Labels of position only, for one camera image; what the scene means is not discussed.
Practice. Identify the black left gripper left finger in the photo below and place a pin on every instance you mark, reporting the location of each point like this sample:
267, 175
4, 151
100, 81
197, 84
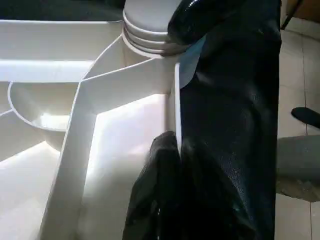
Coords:
157, 200

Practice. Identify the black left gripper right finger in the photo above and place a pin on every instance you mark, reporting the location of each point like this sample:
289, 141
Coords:
215, 210

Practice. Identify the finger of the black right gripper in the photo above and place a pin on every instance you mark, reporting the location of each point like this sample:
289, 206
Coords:
200, 17

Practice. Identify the white plastic table leg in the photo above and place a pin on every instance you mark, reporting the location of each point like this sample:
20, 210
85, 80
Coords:
147, 25

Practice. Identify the white plastic table top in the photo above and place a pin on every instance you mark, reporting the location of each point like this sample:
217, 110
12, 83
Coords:
50, 65

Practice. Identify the black work mat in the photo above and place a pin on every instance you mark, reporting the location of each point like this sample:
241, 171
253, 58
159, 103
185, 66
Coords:
240, 100

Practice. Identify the black robot foot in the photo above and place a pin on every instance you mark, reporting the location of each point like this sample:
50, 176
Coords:
306, 116

